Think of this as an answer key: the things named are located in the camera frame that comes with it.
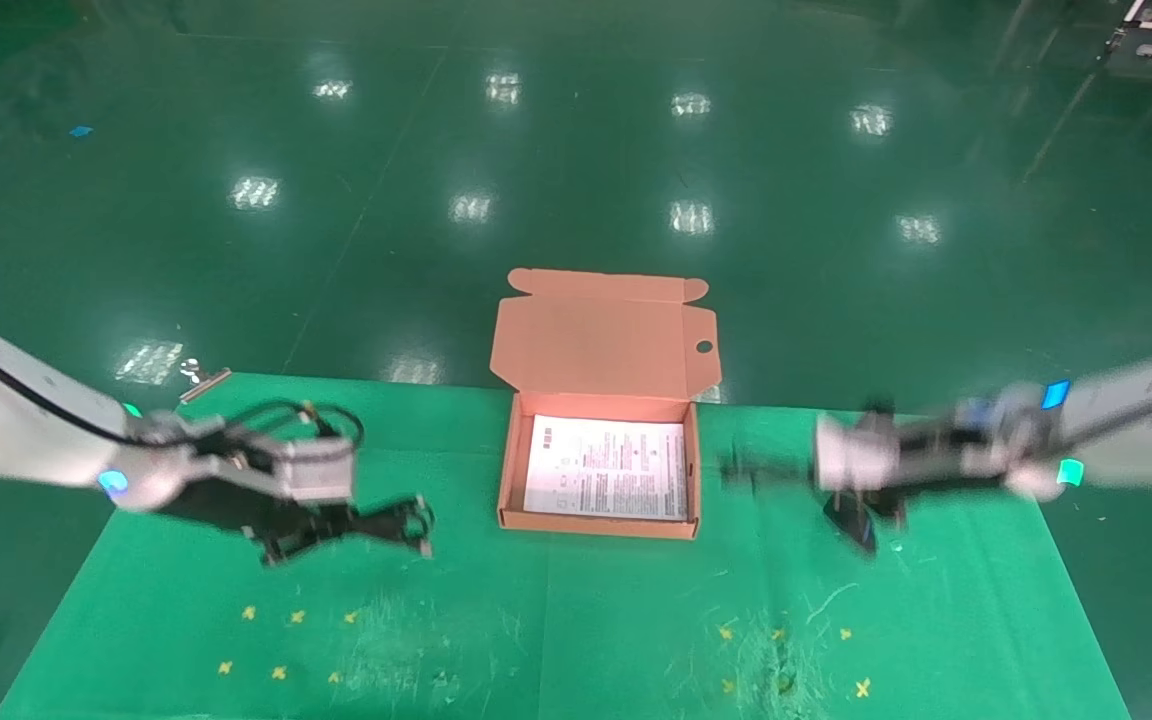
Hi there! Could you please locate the white printed leaflet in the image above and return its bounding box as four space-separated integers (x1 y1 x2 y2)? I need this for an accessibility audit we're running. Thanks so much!
522 415 689 523

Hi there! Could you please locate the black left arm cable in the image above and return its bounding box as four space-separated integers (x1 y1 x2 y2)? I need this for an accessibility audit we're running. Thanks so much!
0 314 367 453

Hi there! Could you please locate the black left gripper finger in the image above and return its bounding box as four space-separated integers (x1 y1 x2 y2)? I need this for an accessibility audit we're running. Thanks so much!
258 524 432 568
336 497 432 537

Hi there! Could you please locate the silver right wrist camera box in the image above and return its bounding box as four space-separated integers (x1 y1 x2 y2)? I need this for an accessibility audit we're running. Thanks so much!
815 411 903 492

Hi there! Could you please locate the black wired computer mouse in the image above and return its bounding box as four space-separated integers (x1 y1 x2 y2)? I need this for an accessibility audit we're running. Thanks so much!
823 490 880 555

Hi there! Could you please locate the green table mat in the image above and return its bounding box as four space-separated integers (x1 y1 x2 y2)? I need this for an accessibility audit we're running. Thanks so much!
0 373 1132 720

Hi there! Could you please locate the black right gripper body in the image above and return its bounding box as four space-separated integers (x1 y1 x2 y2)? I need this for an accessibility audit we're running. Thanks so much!
896 414 1013 491

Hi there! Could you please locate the silver metal clip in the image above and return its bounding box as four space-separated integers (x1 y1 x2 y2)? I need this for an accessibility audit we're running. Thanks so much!
180 359 233 405

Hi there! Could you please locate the orange cardboard box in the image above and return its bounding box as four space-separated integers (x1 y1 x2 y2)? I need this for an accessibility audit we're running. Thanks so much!
491 268 723 542

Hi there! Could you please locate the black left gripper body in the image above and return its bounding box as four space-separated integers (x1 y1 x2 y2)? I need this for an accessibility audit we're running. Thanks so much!
161 465 357 541

